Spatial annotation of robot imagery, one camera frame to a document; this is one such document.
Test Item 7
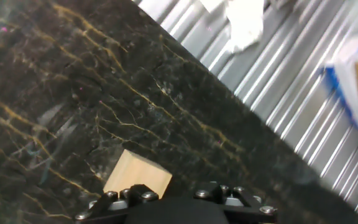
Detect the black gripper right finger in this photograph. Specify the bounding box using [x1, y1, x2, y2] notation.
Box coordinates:
[193, 180, 278, 224]

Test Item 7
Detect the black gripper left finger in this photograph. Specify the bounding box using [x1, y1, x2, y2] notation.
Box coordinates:
[74, 183, 160, 223]

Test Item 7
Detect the light wooden cube block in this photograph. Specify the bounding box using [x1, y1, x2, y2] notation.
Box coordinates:
[103, 149, 173, 200]

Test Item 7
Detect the black marble pattern mat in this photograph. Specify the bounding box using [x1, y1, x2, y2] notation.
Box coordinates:
[0, 0, 358, 224]

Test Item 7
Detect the crumpled white tissue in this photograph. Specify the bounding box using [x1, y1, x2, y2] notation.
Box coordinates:
[199, 0, 265, 54]

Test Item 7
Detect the blue and white tissue pack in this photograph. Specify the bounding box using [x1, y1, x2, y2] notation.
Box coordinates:
[321, 30, 358, 131]

